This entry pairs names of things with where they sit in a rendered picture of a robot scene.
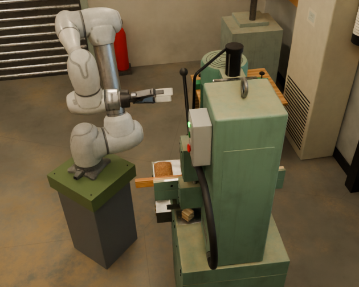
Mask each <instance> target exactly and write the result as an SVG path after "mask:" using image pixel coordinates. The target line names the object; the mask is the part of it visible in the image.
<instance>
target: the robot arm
mask: <svg viewBox="0 0 359 287"><path fill-rule="evenodd" d="M121 28H122V20H121V16H120V14H119V12H118V11H117V10H114V9H110V8H106V7H94V8H88V9H84V10H78V11H67V10H63V11H60V12H59V13H58V14H57V16H56V18H55V31H56V34H57V36H58V38H59V40H60V42H61V44H62V45H63V46H64V48H65V49H66V51H67V53H68V55H69V57H68V60H67V71H68V75H69V78H70V81H71V83H72V86H73V88H74V91H72V92H71V93H69V94H68V95H67V97H66V103H67V107H68V110H69V111H70V112H71V113H73V114H82V115H89V114H99V113H102V112H107V115H106V117H105V118H104V127H101V128H100V127H96V126H95V125H94V124H91V123H86V122H84V123H80V124H77V125H76V126H75V127H74V128H73V130H72V132H71V136H70V148H71V154H72V157H73V159H74V164H73V165H72V166H71V167H69V168H68V169H67V171H68V173H73V174H75V175H74V179H75V180H78V179H80V178H81V177H86V178H89V179H90V180H92V181H94V180H95V179H96V178H97V176H98V175H99V174H100V173H101V171H102V170H103V169H104V168H105V167H106V165H107V164H109V163H110V162H111V160H110V159H109V158H103V157H104V156H106V155H107V154H114V153H119V152H122V151H126V150H129V149H131V148H134V147H135V146H137V145H138V144H140V143H141V141H142V140H143V138H144V133H143V129H142V126H141V124H140V123H139V122H138V121H136V120H133V119H132V117H131V115H130V114H129V113H128V112H126V111H125V108H130V103H131V102H132V103H133V104H154V103H162V102H169V101H172V98H171V96H172V95H173V88H161V89H154V88H151V89H146V90H141V91H136V92H131V93H130V94H129V90H128V89H123V90H121V85H120V79H119V72H118V68H117V62H116V56H115V50H114V46H113V43H114V42H115V36H116V33H118V32H119V31H120V30H121ZM87 37H88V40H89V42H90V43H91V44H92V45H93V47H94V51H95V57H96V60H95V58H94V57H93V55H92V54H91V53H90V52H89V51H87V50H85V49H82V48H81V47H80V39H81V38H87ZM100 82H101V86H100Z"/></svg>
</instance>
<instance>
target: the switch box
mask: <svg viewBox="0 0 359 287"><path fill-rule="evenodd" d="M189 121H190V125H191V127H189V131H190V129H191V132H190V134H191V139H190V138H189V145H190V147H191V152H190V153H191V155H190V156H191V161H192V165H193V166H207V165H211V151H212V133H213V125H212V123H211V119H210V116H209V112H208V110H207V108H199V109H189ZM190 140H191V141H190Z"/></svg>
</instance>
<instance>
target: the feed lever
mask: <svg viewBox="0 0 359 287"><path fill-rule="evenodd" d="M179 73H180V75H181V76H182V78H183V90H184V97H185V109H186V121H187V133H188V132H189V126H188V122H189V102H188V96H187V83H186V75H187V74H188V70H187V69H186V68H181V69H180V71H179Z"/></svg>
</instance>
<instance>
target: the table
mask: <svg viewBox="0 0 359 287"><path fill-rule="evenodd" d="M157 162H165V161H155V162H152V172H153V175H152V177H155V173H154V163H157ZM166 162H171V163H172V170H173V175H181V174H182V173H181V167H180V165H181V164H180V159H175V160H168V161H166ZM283 182H284V180H283V179H278V180H277V181H276V188H275V189H277V188H283ZM154 197H155V201H157V200H169V199H179V198H178V190H167V191H156V192H154Z"/></svg>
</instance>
